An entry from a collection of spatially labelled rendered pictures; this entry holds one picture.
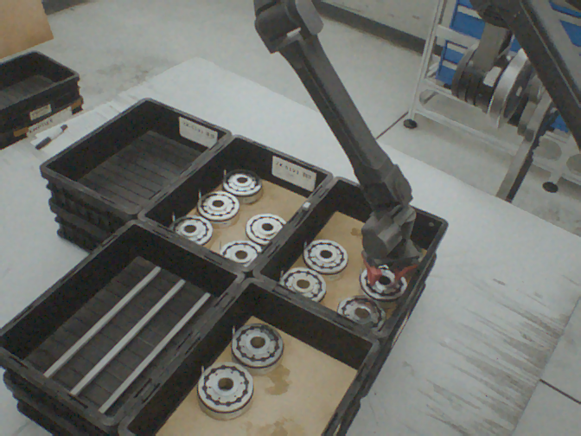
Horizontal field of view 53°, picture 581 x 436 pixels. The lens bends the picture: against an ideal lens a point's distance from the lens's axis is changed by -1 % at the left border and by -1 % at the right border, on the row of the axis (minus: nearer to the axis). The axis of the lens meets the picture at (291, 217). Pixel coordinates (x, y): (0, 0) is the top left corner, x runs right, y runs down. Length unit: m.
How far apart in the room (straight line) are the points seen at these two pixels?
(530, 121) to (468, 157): 1.38
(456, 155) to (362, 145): 2.23
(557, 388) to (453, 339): 1.01
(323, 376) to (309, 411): 0.08
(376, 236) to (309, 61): 0.34
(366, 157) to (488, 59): 0.50
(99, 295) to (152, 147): 0.54
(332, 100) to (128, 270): 0.60
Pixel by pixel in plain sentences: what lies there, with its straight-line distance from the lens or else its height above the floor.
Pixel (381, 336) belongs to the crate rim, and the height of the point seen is 0.93.
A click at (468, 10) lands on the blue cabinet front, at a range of 3.10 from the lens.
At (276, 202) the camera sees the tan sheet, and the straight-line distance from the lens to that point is 1.52.
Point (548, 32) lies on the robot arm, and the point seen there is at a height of 1.51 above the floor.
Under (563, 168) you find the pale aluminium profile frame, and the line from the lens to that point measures 3.22.
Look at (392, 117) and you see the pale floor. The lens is 3.50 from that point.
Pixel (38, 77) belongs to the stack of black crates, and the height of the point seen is 0.49.
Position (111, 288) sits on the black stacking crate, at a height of 0.83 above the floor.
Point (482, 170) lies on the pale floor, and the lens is 3.26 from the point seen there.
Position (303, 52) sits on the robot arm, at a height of 1.36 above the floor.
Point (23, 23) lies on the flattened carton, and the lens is 4.12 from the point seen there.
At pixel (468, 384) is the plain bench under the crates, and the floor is 0.70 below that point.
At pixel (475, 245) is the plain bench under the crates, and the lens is 1.73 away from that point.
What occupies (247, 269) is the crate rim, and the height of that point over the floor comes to 0.93.
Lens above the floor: 1.83
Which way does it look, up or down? 43 degrees down
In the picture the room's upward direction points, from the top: 6 degrees clockwise
